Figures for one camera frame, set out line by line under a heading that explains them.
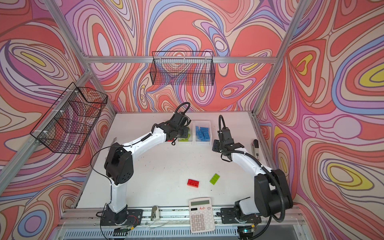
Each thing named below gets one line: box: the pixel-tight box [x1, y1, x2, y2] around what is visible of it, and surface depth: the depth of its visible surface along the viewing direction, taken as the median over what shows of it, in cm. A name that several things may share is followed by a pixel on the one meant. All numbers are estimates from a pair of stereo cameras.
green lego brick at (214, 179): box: [209, 173, 220, 186], surface depth 88 cm
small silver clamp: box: [150, 205, 160, 221], surface depth 75 cm
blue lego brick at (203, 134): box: [195, 126, 211, 142], surface depth 102 cm
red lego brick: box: [187, 179, 200, 188], surface depth 86 cm
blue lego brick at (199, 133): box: [195, 126, 204, 142], surface depth 103 cm
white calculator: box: [188, 197, 216, 233], surface depth 75 cm
